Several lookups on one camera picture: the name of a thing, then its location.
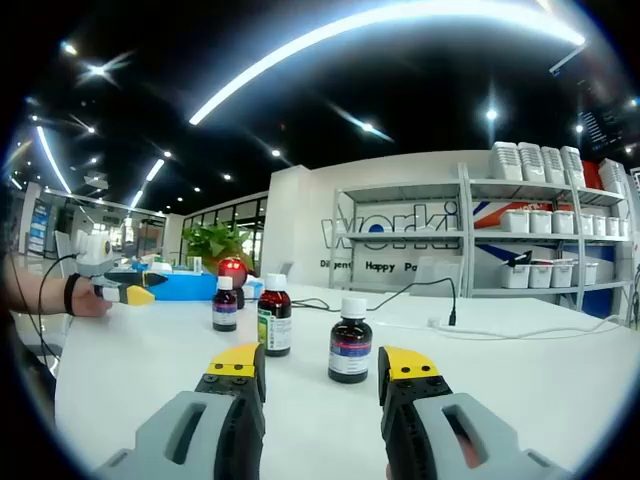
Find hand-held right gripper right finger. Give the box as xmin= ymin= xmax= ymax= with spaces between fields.
xmin=377 ymin=344 xmax=574 ymax=480

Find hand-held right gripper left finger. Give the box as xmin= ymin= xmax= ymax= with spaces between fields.
xmin=92 ymin=342 xmax=267 ymax=480

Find small dark medicine bottle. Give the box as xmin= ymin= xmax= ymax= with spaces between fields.
xmin=327 ymin=297 xmax=375 ymax=385
xmin=212 ymin=276 xmax=238 ymax=334

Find tall green-label medicine bottle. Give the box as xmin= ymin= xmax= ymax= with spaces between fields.
xmin=257 ymin=273 xmax=293 ymax=358

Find assorted small medicine boxes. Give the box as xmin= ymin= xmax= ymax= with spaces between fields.
xmin=142 ymin=253 xmax=205 ymax=276

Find person's left hand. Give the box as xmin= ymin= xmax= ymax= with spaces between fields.
xmin=69 ymin=284 xmax=114 ymax=317

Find blue plastic bin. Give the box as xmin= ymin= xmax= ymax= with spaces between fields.
xmin=142 ymin=272 xmax=219 ymax=302

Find blue standing banner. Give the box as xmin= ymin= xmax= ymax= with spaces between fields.
xmin=27 ymin=198 xmax=50 ymax=254

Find white table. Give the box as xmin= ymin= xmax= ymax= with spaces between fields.
xmin=54 ymin=282 xmax=634 ymax=480

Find green potted plant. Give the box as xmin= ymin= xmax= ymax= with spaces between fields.
xmin=180 ymin=219 xmax=256 ymax=276

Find black red-window barcode scanner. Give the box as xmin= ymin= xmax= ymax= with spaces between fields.
xmin=218 ymin=257 xmax=257 ymax=310

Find thin curved ceiling light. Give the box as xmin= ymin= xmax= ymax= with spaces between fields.
xmin=35 ymin=124 xmax=74 ymax=195

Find grey metal shelving unit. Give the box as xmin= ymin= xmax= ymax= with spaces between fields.
xmin=333 ymin=164 xmax=474 ymax=296
xmin=459 ymin=162 xmax=636 ymax=326

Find long curved ceiling light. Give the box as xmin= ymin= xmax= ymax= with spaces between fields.
xmin=188 ymin=4 xmax=586 ymax=126

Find rows of white storage boxes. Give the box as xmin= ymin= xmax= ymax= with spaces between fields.
xmin=487 ymin=140 xmax=631 ymax=290

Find group of ceiling spotlights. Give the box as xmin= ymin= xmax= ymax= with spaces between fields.
xmin=59 ymin=39 xmax=584 ymax=196

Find hanging dark display screen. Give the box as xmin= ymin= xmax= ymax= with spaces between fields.
xmin=579 ymin=107 xmax=632 ymax=151

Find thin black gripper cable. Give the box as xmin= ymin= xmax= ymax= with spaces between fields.
xmin=38 ymin=253 xmax=77 ymax=369

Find white power cable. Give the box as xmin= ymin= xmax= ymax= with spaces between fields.
xmin=427 ymin=314 xmax=629 ymax=341

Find black scanner cable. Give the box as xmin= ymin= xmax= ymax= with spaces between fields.
xmin=289 ymin=277 xmax=459 ymax=326

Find wall logo lettering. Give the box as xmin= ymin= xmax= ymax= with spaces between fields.
xmin=319 ymin=202 xmax=461 ymax=274

